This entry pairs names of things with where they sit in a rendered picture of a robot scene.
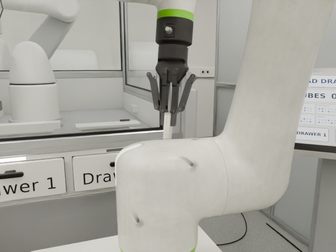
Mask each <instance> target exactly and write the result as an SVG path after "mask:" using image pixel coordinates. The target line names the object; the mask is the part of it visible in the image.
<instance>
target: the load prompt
mask: <svg viewBox="0 0 336 252"><path fill-rule="evenodd" d="M308 88H336V75H314V74H312V75H311V78H310V81H309V85H308Z"/></svg>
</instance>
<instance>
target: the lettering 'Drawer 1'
mask: <svg viewBox="0 0 336 252"><path fill-rule="evenodd" d="M49 179H50V184H51V187H50V188H48V189H55V188H56V187H53V181H52V177H49V178H47V180H49ZM36 183H39V182H38V181H37V182H35V183H34V182H33V183H32V186H33V191H35V184H36ZM23 185H27V187H22V186H23ZM29 187H30V186H29V184H28V183H23V184H21V186H20V190H21V191H22V192H24V193H26V192H29V191H30V190H28V191H23V190H22V189H24V188H29ZM3 188H4V190H5V192H6V194H7V195H9V192H10V188H11V190H12V192H13V194H15V193H16V188H17V184H16V185H15V188H14V190H13V188H12V186H11V185H9V187H8V192H7V190H6V187H5V186H3Z"/></svg>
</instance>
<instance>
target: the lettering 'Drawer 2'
mask: <svg viewBox="0 0 336 252"><path fill-rule="evenodd" d="M85 175H91V176H92V180H91V182H89V183H86V179H85ZM101 175H102V174H99V175H96V179H97V183H99V180H98V177H99V176H101ZM104 175H109V176H106V177H104V179H103V181H104V182H108V181H110V182H111V175H110V174H109V173H106V174H104ZM105 178H109V180H107V181H105ZM83 181H84V185H87V184H91V183H92V182H93V181H94V176H93V175H92V174H91V173H84V174H83Z"/></svg>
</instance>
